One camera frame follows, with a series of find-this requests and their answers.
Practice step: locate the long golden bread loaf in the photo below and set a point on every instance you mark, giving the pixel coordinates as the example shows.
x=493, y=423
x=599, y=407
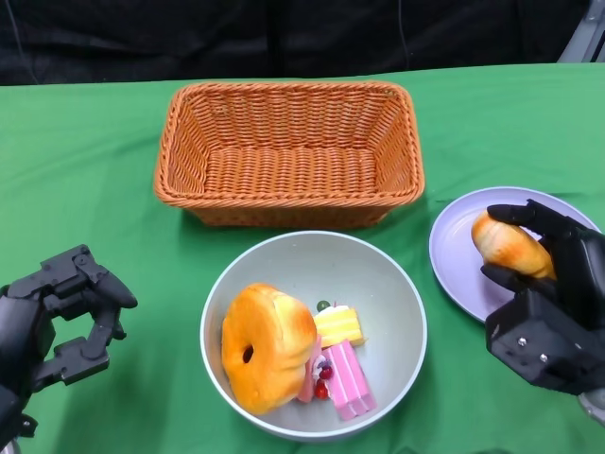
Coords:
x=510, y=246

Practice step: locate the grey-green round bowl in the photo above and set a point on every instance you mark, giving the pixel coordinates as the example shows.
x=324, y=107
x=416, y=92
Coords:
x=331, y=260

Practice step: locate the orange wicker basket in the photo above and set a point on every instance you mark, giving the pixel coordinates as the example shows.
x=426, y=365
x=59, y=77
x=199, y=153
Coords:
x=288, y=175

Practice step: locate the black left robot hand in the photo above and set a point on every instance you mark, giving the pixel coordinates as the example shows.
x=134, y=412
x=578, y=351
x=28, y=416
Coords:
x=28, y=321

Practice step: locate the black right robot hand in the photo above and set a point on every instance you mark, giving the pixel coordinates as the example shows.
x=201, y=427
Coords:
x=558, y=331

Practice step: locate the pink striped cake slice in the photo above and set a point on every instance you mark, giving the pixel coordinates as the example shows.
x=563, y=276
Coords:
x=350, y=383

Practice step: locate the lavender round plate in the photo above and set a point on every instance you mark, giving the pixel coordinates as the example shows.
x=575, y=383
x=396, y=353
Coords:
x=454, y=265

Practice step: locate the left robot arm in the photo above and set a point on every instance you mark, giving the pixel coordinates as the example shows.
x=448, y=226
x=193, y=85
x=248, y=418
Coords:
x=12, y=411

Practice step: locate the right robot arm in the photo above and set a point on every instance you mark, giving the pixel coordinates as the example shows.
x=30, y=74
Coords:
x=593, y=409

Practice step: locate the yellow cake slice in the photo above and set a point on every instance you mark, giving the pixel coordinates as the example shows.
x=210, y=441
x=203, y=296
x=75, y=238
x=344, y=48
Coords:
x=338, y=326

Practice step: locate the black backdrop curtain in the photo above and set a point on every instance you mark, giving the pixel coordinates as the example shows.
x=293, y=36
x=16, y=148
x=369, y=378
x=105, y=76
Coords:
x=236, y=38

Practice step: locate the grey metal frame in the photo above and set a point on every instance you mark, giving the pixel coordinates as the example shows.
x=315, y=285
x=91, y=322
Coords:
x=583, y=33

